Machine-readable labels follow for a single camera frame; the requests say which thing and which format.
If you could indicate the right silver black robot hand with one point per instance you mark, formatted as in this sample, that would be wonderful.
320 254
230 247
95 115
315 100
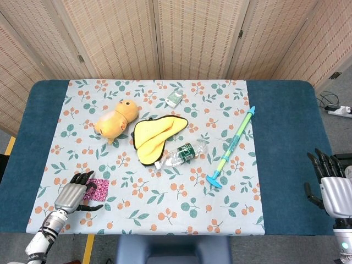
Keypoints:
336 198

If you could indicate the clear plastic bottle green label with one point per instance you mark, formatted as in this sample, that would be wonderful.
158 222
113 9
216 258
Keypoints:
184 154

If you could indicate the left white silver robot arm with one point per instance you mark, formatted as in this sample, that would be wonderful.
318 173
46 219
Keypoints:
46 233

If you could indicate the floral printed tablecloth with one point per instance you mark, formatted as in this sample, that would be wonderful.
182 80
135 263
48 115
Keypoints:
154 198

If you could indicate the small green white box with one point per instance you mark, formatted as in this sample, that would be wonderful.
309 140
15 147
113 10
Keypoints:
174 98

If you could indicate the black equipment box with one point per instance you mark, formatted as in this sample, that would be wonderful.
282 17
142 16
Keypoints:
3 167

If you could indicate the green blue water squirter toy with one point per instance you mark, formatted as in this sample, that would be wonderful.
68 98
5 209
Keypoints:
233 143

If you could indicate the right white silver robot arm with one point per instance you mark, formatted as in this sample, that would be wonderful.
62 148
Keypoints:
343 242

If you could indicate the dark blue table cover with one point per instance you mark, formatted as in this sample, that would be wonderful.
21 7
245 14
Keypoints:
286 137

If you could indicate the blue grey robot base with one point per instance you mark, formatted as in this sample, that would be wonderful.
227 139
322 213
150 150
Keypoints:
173 250

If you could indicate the white power strip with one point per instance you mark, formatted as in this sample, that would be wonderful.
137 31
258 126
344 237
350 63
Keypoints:
339 111

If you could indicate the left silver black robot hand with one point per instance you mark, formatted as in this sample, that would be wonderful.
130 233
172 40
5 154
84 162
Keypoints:
70 196

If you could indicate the yellow plush duck toy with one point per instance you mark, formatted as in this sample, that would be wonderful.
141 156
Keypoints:
115 121

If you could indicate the woven bamboo folding screen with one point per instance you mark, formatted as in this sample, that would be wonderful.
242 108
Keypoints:
123 41

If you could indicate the yellow cloth with black trim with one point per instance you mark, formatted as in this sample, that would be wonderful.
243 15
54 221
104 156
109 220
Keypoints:
151 137

